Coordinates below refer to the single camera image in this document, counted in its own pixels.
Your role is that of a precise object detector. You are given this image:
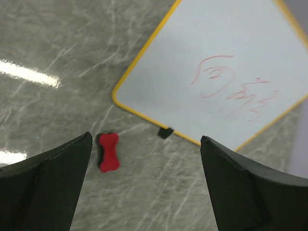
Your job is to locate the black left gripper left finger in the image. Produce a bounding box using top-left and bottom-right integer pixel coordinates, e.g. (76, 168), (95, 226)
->
(0, 132), (92, 231)

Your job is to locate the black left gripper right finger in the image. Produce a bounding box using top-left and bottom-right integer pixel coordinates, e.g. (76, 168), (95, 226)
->
(200, 136), (308, 231)

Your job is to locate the red bone-shaped eraser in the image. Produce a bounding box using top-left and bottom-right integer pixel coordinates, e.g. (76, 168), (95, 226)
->
(96, 132), (120, 173)

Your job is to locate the yellow-framed whiteboard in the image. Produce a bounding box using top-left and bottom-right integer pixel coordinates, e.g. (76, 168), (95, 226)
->
(112, 0), (308, 150)

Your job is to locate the black whiteboard clip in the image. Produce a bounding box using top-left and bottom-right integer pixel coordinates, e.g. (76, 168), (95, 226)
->
(157, 127), (174, 140)

